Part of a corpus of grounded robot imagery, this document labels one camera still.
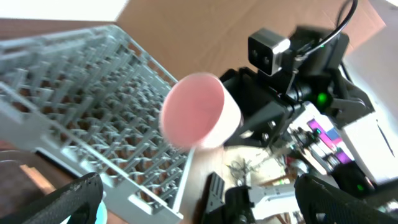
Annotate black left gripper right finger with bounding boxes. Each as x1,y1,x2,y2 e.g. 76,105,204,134
294,174,397,224

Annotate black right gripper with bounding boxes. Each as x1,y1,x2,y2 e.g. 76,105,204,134
220,67,301,146

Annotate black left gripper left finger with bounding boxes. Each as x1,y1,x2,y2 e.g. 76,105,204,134
1,172,103,224

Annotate pink cup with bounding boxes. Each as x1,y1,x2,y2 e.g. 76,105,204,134
159,72,243,149

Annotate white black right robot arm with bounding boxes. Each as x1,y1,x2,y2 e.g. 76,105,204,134
220,26,397,198

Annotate grey dishwasher rack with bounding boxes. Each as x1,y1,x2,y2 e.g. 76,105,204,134
1,25,193,223

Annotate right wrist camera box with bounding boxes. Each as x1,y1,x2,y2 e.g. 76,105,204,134
248,28,290,76

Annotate black camera cable right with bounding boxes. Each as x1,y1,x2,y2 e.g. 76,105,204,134
295,0,359,60

